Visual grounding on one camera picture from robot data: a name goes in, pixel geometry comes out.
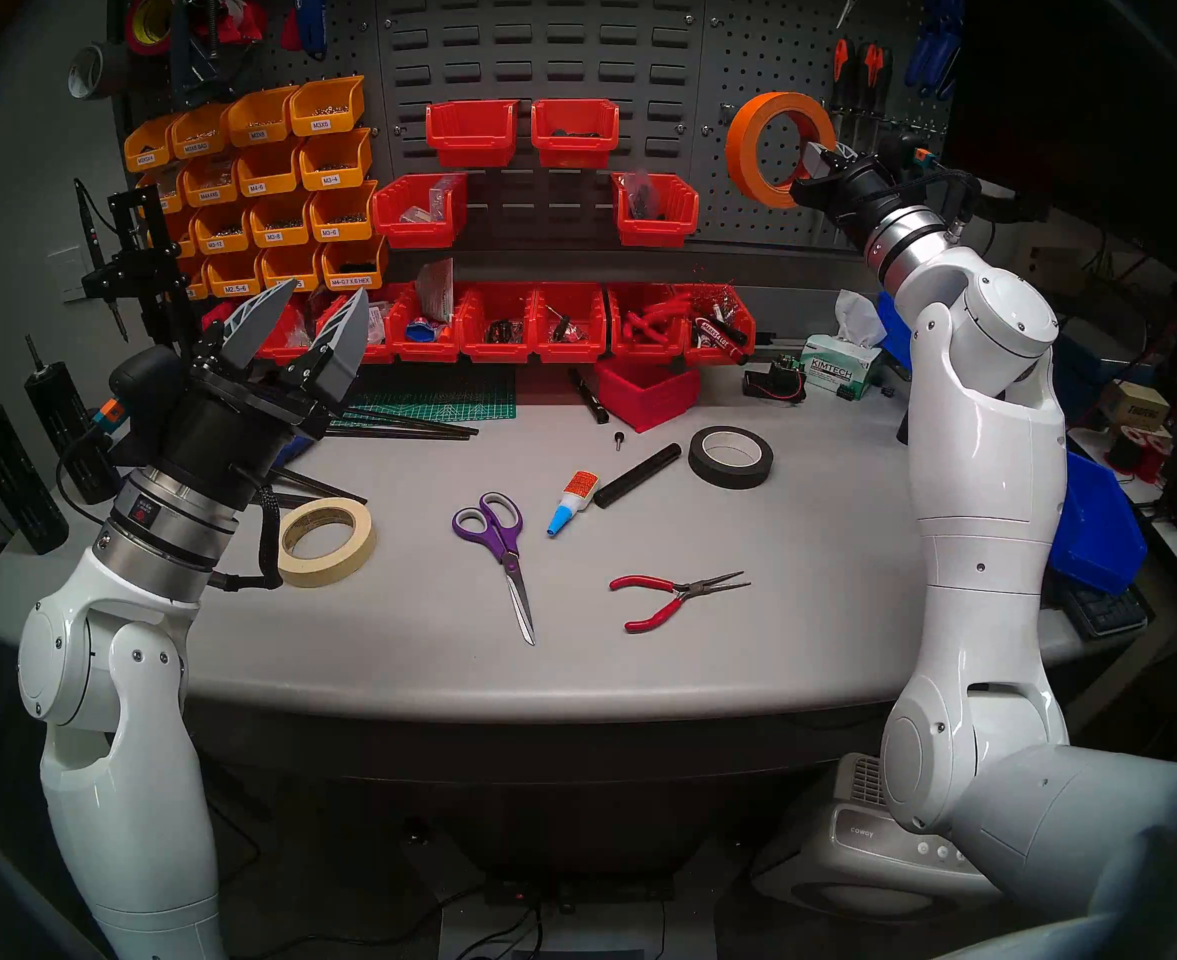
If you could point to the glue bottle with blue cap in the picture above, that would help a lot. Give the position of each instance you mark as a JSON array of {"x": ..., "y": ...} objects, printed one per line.
[{"x": 581, "y": 486}]

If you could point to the black plastic tube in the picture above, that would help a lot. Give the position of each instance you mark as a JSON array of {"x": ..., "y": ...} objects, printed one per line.
[{"x": 638, "y": 475}]

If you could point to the black power strip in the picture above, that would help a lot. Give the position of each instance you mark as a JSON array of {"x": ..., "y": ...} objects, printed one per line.
[{"x": 588, "y": 890}]

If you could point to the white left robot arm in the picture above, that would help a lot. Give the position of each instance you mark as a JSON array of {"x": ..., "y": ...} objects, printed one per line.
[{"x": 118, "y": 798}]

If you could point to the red white tape roll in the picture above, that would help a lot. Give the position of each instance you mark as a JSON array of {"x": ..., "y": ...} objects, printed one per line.
[{"x": 238, "y": 18}]

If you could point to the white card packet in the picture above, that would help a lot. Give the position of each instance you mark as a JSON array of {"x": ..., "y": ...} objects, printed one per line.
[{"x": 436, "y": 293}]

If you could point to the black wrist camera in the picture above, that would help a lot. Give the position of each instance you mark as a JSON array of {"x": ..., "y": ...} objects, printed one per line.
[
  {"x": 148, "y": 388},
  {"x": 908, "y": 158}
]

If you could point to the black marker pen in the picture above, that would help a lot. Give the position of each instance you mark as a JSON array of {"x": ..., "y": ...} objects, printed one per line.
[{"x": 593, "y": 400}]

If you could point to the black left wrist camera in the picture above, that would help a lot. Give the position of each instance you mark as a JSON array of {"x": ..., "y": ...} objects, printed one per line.
[{"x": 148, "y": 388}]

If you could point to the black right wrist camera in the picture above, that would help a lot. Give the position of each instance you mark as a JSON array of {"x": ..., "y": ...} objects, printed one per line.
[{"x": 908, "y": 158}]

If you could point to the black ribbed cylinder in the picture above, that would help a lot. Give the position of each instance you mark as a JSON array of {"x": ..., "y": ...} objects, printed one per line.
[{"x": 18, "y": 488}]

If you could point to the clear plastic parts bag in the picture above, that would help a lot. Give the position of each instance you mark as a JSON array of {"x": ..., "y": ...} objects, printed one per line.
[{"x": 433, "y": 203}]

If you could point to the clear bag of screws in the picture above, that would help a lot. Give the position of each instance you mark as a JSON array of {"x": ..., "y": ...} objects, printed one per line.
[{"x": 378, "y": 326}]

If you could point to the small cardboard box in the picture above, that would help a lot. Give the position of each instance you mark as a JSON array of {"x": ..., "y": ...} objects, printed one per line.
[{"x": 1138, "y": 406}]

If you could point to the small blue part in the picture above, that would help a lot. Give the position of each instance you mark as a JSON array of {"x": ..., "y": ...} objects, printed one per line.
[{"x": 421, "y": 332}]

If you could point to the green cutting mat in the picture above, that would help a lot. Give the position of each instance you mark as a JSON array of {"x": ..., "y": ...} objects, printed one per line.
[{"x": 448, "y": 403}]

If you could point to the black metal stand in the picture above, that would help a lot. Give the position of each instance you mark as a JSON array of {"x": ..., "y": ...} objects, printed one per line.
[{"x": 153, "y": 288}]

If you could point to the grey duct tape roll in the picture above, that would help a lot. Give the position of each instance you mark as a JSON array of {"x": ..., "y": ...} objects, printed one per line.
[{"x": 103, "y": 66}]

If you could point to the orange screw bin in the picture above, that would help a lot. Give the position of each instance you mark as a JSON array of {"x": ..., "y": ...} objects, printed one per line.
[
  {"x": 196, "y": 286},
  {"x": 170, "y": 200},
  {"x": 210, "y": 193},
  {"x": 268, "y": 183},
  {"x": 183, "y": 243},
  {"x": 146, "y": 156},
  {"x": 280, "y": 233},
  {"x": 333, "y": 176},
  {"x": 258, "y": 130},
  {"x": 353, "y": 268},
  {"x": 221, "y": 240},
  {"x": 278, "y": 268},
  {"x": 323, "y": 120},
  {"x": 233, "y": 286},
  {"x": 340, "y": 228},
  {"x": 198, "y": 143}
]

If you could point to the black keyboard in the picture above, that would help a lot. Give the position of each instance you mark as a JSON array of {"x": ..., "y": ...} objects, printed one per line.
[{"x": 1108, "y": 613}]

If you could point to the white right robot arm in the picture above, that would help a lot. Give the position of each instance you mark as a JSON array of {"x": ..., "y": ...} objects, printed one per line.
[{"x": 988, "y": 568}]

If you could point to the orange tape roll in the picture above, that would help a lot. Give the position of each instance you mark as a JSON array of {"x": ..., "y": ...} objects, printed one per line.
[{"x": 743, "y": 163}]

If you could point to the small black parts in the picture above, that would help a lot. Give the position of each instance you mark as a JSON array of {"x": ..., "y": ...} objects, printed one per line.
[{"x": 506, "y": 332}]

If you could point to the red black permanent marker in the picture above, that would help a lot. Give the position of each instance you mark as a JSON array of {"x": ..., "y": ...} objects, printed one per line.
[{"x": 720, "y": 333}]

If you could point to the beige masking tape roll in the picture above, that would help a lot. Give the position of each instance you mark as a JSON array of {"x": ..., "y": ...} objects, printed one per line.
[{"x": 293, "y": 563}]

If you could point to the black cylinder with metal tip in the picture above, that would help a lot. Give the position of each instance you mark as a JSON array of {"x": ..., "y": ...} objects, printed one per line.
[{"x": 58, "y": 408}]

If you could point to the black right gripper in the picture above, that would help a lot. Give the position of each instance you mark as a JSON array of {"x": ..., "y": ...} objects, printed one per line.
[{"x": 863, "y": 198}]

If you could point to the red plastic bin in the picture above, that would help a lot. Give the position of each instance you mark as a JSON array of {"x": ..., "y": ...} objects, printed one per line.
[
  {"x": 575, "y": 150},
  {"x": 383, "y": 354},
  {"x": 283, "y": 346},
  {"x": 648, "y": 400},
  {"x": 568, "y": 354},
  {"x": 498, "y": 354},
  {"x": 213, "y": 318},
  {"x": 653, "y": 230},
  {"x": 703, "y": 357},
  {"x": 428, "y": 354},
  {"x": 648, "y": 354},
  {"x": 413, "y": 230},
  {"x": 470, "y": 150}
]

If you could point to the small black metal tool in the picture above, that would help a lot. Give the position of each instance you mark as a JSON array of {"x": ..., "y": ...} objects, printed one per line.
[{"x": 563, "y": 330}]

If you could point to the black battery holder with board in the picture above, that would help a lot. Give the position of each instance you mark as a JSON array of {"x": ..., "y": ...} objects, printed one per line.
[{"x": 773, "y": 383}]

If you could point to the dark blue crate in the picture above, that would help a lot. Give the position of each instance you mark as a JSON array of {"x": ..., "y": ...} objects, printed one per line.
[{"x": 1088, "y": 368}]

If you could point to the blue plastic bin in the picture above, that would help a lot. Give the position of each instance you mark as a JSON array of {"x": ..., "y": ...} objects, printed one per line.
[
  {"x": 1098, "y": 538},
  {"x": 893, "y": 328}
]

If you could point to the clear bag of black parts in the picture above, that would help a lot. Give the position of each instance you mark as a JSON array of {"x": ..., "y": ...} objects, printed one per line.
[{"x": 640, "y": 193}]

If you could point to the white grey air purifier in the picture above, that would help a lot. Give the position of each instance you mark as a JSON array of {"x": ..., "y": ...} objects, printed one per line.
[{"x": 848, "y": 848}]

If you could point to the black monitor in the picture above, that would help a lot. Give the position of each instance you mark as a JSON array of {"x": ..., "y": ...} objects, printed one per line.
[{"x": 1098, "y": 88}]

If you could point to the Kimtech tissue box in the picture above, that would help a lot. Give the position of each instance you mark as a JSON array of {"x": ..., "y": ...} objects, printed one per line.
[{"x": 838, "y": 373}]

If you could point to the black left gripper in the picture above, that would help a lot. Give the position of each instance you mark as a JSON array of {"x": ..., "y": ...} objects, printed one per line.
[{"x": 218, "y": 438}]

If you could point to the black hanging clamp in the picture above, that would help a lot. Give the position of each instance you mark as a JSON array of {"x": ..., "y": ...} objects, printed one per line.
[{"x": 188, "y": 58}]

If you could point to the black tape roll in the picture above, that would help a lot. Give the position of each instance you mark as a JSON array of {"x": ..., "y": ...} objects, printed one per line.
[{"x": 703, "y": 463}]

